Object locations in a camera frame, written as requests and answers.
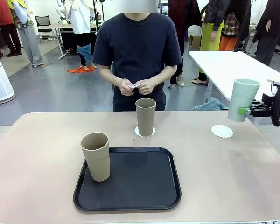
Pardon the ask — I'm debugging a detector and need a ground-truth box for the person in red top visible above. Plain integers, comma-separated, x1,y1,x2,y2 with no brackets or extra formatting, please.
0,0,23,58

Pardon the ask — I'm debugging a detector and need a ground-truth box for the teal crumpled cloth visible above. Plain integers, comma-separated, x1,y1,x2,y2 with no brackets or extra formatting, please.
191,97,229,112

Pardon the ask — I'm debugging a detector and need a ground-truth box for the mannequin in dark clothes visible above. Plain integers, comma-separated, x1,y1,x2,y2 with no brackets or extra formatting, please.
167,0,201,89

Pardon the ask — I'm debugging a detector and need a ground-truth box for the white scalloped paper coaster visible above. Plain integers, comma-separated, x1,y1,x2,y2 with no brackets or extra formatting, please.
210,124,234,139
134,125,156,138

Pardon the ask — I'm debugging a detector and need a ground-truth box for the person's right hand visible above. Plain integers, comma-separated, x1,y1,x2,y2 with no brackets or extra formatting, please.
118,78,135,96

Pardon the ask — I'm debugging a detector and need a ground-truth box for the mannequin with grey trousers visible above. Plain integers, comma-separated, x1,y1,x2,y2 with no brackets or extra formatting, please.
4,0,42,68

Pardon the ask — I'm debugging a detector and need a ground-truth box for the orange cloth on floor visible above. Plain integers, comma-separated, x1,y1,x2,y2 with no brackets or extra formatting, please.
67,66,96,73

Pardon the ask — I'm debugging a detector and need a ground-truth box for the mint green tall cup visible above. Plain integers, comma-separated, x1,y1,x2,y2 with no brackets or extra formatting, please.
227,78,261,123

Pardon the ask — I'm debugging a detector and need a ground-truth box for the beige tall cup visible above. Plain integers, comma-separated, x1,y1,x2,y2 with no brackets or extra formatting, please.
135,98,157,137
80,132,111,182

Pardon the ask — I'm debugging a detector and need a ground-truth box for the mannequin with orange trousers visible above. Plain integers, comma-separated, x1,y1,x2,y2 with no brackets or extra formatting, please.
218,13,239,51

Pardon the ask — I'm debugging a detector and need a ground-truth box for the person in navy t-shirt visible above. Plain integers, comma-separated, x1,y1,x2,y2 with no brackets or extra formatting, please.
92,0,183,112

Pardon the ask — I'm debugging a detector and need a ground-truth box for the white background table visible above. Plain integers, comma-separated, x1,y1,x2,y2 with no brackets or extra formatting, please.
188,50,280,124

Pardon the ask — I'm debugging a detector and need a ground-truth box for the person's left hand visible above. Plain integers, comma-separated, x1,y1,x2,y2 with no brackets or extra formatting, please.
137,79,157,95

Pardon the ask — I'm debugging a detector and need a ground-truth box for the black tripod pole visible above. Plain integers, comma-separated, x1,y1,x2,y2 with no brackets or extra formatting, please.
92,0,105,31

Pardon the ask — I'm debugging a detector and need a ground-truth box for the person's right forearm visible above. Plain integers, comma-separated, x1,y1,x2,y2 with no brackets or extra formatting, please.
99,66,122,85

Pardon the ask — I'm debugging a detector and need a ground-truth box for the person's left forearm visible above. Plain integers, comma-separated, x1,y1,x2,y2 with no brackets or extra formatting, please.
154,65,175,86

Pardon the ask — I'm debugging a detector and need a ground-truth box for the mannequin with white shirt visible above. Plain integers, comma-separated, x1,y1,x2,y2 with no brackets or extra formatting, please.
64,0,98,72

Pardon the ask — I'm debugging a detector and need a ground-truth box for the white air purifier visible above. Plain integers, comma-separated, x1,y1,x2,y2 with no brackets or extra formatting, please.
0,39,16,103

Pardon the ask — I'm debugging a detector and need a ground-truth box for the cardboard box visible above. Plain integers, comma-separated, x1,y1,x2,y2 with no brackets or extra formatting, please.
189,34,203,49

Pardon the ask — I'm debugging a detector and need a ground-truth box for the mannequin in black coat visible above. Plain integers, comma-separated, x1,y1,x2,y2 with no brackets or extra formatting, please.
252,0,280,66

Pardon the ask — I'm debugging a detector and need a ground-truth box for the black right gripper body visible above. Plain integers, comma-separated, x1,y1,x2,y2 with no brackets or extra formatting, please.
261,92,280,117

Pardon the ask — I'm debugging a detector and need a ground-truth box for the black plastic tray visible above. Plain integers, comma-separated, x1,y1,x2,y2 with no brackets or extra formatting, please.
72,146,182,212

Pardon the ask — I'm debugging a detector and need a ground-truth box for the black office chair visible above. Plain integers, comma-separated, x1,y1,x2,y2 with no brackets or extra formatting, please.
35,15,58,44

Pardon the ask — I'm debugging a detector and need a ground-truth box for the mannequin with yellow apron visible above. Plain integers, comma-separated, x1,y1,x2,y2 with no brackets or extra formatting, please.
191,0,226,86

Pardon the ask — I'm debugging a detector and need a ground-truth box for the background desk with black panel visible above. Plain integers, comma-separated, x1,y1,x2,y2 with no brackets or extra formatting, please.
50,22,98,60

